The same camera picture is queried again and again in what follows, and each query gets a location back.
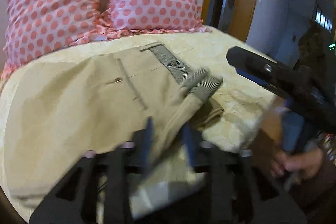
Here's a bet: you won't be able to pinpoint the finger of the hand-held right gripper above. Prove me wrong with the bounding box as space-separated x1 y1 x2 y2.
226 46 310 98

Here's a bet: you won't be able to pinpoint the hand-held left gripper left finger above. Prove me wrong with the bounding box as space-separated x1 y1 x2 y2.
28 116 154 224

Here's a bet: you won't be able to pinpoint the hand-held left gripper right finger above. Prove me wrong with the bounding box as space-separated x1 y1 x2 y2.
183 124 308 224

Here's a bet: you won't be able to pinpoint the khaki pants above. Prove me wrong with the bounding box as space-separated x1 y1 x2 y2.
0 41 226 217

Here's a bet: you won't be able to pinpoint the person's right hand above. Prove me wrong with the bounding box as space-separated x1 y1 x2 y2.
270 146 324 182

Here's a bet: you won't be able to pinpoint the cream patterned bedspread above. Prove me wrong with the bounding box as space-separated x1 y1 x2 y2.
0 25 279 216

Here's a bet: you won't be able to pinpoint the barred window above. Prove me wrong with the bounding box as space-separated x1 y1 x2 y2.
313 0 334 31

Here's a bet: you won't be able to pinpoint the large pink polka-dot pillow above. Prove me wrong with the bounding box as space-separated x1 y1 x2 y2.
1 0 116 80

